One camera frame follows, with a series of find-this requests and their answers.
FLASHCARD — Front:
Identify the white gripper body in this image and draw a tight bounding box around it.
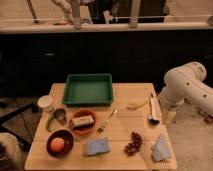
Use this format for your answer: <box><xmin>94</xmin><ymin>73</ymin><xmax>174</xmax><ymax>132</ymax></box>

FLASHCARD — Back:
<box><xmin>161</xmin><ymin>100</ymin><xmax>182</xmax><ymax>124</ymax></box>

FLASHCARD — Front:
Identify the yellow banana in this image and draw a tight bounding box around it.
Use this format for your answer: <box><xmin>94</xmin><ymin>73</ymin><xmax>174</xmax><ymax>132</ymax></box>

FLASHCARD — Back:
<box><xmin>126</xmin><ymin>100</ymin><xmax>147</xmax><ymax>110</ymax></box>

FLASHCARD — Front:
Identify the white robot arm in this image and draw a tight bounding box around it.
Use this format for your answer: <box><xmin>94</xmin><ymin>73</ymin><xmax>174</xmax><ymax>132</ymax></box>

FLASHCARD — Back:
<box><xmin>158</xmin><ymin>62</ymin><xmax>213</xmax><ymax>124</ymax></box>

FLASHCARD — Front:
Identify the small metal cup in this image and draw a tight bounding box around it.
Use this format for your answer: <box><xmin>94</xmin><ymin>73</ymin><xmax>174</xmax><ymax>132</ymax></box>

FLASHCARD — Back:
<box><xmin>53</xmin><ymin>109</ymin><xmax>67</xmax><ymax>125</ymax></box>

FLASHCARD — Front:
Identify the white paper cup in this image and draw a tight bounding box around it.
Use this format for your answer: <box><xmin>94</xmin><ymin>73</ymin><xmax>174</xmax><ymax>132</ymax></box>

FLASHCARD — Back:
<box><xmin>37</xmin><ymin>95</ymin><xmax>53</xmax><ymax>112</ymax></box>

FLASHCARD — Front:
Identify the grey folded cloth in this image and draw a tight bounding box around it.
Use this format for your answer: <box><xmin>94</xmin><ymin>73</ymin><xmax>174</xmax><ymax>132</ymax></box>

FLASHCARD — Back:
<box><xmin>151</xmin><ymin>134</ymin><xmax>171</xmax><ymax>162</ymax></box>

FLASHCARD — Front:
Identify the bunch of dark grapes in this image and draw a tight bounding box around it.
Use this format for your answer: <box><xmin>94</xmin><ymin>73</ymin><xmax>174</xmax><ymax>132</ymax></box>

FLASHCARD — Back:
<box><xmin>124</xmin><ymin>132</ymin><xmax>142</xmax><ymax>156</ymax></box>

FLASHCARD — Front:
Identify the metal fork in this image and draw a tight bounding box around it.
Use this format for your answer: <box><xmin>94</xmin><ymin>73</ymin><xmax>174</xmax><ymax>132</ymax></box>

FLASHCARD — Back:
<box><xmin>97</xmin><ymin>109</ymin><xmax>118</xmax><ymax>133</ymax></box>

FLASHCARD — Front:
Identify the blue sponge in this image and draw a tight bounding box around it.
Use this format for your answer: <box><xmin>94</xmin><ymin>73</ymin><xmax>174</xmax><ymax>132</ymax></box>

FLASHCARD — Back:
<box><xmin>86</xmin><ymin>138</ymin><xmax>110</xmax><ymax>156</ymax></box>

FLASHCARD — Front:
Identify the sandwich bread slice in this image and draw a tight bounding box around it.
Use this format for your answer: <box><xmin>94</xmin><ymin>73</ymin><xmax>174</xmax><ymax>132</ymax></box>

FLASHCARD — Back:
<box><xmin>72</xmin><ymin>115</ymin><xmax>94</xmax><ymax>128</ymax></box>

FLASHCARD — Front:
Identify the wooden table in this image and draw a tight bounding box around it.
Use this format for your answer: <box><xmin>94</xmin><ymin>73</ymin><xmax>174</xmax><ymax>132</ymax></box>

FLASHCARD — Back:
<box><xmin>25</xmin><ymin>83</ymin><xmax>177</xmax><ymax>171</ymax></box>

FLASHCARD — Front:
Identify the orange bowl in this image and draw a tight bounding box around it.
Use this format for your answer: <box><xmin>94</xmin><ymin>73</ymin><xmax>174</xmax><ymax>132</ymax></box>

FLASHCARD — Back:
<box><xmin>69</xmin><ymin>109</ymin><xmax>97</xmax><ymax>136</ymax></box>

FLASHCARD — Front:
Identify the green plastic tray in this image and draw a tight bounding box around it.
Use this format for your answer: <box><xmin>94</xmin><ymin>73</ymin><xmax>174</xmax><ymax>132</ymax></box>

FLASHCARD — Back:
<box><xmin>62</xmin><ymin>73</ymin><xmax>113</xmax><ymax>107</ymax></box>

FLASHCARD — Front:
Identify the dark red bowl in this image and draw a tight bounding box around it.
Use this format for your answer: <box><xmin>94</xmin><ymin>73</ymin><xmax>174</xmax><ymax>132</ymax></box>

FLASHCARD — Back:
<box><xmin>46</xmin><ymin>130</ymin><xmax>73</xmax><ymax>158</ymax></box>

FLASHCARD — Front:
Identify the orange fruit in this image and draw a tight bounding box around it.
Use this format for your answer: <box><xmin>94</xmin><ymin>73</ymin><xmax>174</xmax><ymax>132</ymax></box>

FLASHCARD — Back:
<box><xmin>50</xmin><ymin>138</ymin><xmax>65</xmax><ymax>153</ymax></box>

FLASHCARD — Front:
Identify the green chili pepper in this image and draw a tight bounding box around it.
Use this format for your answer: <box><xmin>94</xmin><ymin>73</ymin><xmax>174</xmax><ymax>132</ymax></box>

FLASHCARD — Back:
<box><xmin>45</xmin><ymin>114</ymin><xmax>54</xmax><ymax>132</ymax></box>

